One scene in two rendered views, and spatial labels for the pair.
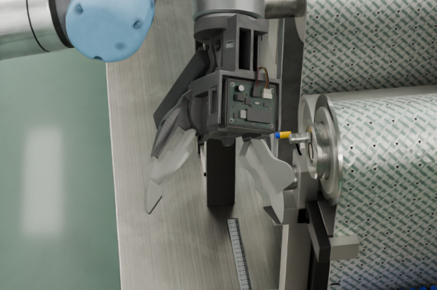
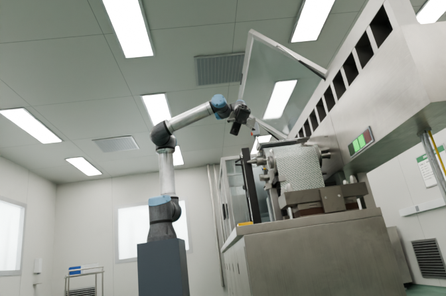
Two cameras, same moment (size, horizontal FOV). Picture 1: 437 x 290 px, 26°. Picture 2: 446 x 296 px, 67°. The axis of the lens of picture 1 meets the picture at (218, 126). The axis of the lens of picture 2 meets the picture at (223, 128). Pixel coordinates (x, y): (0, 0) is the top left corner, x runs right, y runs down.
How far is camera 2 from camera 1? 160 cm
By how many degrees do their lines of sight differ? 61
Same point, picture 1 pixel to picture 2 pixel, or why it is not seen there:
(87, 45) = (215, 101)
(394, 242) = (295, 178)
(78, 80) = not seen: outside the picture
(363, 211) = (283, 168)
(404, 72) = not seen: hidden behind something
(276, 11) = (259, 160)
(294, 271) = (276, 208)
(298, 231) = (273, 192)
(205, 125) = (237, 115)
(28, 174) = not seen: outside the picture
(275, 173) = (252, 122)
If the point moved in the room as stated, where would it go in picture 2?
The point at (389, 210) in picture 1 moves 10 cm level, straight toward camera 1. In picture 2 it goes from (290, 167) to (287, 163)
